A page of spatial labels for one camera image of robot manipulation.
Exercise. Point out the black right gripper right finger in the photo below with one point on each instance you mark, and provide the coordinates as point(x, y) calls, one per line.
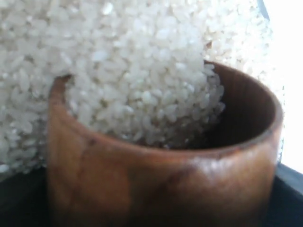
point(286, 204)

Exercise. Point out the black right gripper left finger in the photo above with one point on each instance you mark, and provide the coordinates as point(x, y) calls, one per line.
point(23, 200)

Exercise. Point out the brown wooden cup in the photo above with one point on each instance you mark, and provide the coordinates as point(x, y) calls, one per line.
point(97, 181)

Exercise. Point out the rice heap on plate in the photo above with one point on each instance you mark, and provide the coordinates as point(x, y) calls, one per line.
point(139, 67)

